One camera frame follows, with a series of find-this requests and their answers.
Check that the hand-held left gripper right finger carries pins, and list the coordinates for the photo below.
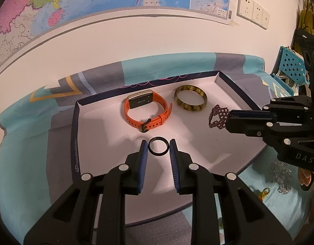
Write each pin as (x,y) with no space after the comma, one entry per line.
(173,163)

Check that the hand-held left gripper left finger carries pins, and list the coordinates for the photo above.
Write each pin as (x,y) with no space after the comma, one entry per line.
(144,158)

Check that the yellow coat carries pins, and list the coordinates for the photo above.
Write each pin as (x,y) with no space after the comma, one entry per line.
(306,15)

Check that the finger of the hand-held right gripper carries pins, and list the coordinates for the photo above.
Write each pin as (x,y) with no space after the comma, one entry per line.
(248,114)
(246,127)

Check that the white tray with dark rim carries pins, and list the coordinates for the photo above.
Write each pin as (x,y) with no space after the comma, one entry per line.
(100,122)

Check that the blue perforated plastic chair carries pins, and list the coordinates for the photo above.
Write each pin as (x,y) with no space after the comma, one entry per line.
(290,62)

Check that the person's right hand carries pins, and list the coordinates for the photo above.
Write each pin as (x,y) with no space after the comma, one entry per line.
(304,178)

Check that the orange smartwatch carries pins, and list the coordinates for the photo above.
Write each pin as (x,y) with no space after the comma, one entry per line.
(140,100)

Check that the white wall socket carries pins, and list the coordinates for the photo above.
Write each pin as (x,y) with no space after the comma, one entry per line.
(258,12)
(245,6)
(265,19)

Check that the tortoiseshell bangle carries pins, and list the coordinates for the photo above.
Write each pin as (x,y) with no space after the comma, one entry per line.
(190,108)

